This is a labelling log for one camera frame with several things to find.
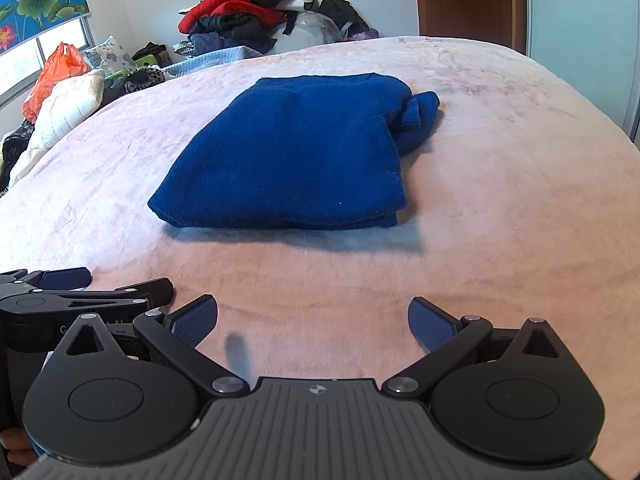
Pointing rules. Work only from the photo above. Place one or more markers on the black and green bag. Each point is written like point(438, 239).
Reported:
point(150, 54)

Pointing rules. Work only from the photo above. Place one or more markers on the red garment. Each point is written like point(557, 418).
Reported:
point(215, 5)

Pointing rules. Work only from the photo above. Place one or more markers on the wooden door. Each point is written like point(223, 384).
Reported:
point(465, 5)

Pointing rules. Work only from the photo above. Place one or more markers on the leopard pattern garment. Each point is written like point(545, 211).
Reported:
point(145, 79)

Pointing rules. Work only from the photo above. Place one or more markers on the window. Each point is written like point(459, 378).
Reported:
point(20, 67)

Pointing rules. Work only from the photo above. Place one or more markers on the clear plastic bag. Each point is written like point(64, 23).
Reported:
point(315, 27)

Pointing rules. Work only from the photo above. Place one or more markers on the floral pillow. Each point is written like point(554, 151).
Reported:
point(110, 55)

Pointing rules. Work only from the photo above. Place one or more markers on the pale wardrobe sliding door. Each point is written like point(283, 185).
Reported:
point(585, 35)

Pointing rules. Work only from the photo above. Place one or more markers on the lotus print roller blind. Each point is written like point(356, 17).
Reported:
point(40, 0)

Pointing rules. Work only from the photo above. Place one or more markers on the pink blanket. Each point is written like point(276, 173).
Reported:
point(500, 185)

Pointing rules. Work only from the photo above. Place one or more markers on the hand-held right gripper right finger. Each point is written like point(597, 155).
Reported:
point(430, 327)

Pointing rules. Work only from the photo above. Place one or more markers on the dark jacket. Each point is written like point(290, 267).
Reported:
point(240, 27)

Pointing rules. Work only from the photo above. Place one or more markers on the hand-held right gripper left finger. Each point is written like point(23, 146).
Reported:
point(195, 321)

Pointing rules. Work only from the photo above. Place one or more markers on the blue beaded sweater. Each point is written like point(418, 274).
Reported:
point(290, 160)

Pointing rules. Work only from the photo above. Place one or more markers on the dark patterned cloth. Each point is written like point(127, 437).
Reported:
point(15, 147)

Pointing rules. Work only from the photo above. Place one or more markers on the checked cloth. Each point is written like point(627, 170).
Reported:
point(185, 49)

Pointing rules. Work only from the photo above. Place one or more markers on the orange plastic bag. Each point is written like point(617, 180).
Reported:
point(55, 75)

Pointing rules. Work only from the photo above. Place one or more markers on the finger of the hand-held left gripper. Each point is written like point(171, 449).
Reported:
point(67, 277)
point(150, 291)

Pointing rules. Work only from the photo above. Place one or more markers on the dark purple garment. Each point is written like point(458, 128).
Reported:
point(207, 42)

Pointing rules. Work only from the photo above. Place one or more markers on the white quilted jacket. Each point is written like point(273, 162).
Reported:
point(65, 105)

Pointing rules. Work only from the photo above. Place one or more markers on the light blue knit garment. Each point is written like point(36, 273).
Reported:
point(210, 59)

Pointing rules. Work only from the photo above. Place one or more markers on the person's left hand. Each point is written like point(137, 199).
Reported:
point(15, 447)

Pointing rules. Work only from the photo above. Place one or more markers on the purple plastic bag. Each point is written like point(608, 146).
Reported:
point(362, 36)

